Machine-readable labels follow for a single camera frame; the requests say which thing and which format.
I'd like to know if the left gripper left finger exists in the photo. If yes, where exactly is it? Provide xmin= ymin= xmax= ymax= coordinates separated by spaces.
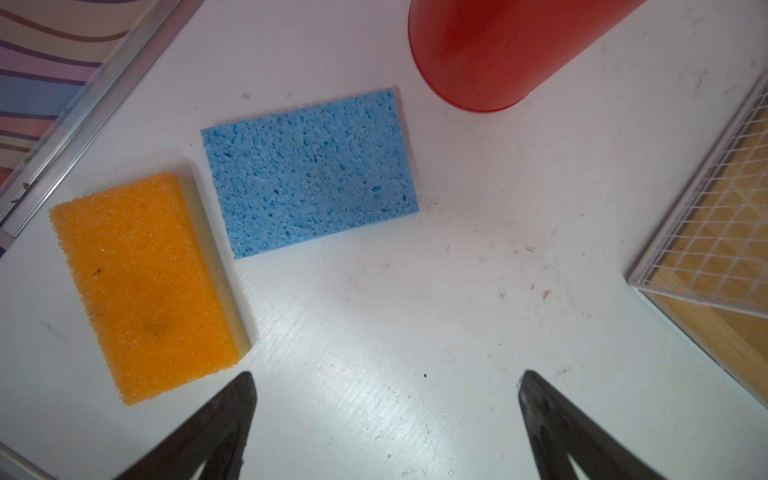
xmin=118 ymin=371 xmax=257 ymax=479

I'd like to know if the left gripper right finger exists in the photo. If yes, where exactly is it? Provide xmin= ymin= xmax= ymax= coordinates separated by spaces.
xmin=518 ymin=370 xmax=662 ymax=480

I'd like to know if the blue rectangular sponge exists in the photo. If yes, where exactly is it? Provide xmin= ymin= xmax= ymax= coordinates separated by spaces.
xmin=201 ymin=89 xmax=419 ymax=259

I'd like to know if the orange yellow rectangular sponge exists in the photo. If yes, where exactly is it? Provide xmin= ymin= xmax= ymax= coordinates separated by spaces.
xmin=50 ymin=172 xmax=252 ymax=405

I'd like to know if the red cylindrical cup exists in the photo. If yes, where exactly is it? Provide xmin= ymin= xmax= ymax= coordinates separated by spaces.
xmin=408 ymin=0 xmax=640 ymax=113

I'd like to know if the white wire wooden shelf rack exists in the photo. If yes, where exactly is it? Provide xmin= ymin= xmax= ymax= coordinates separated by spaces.
xmin=628 ymin=75 xmax=767 ymax=404

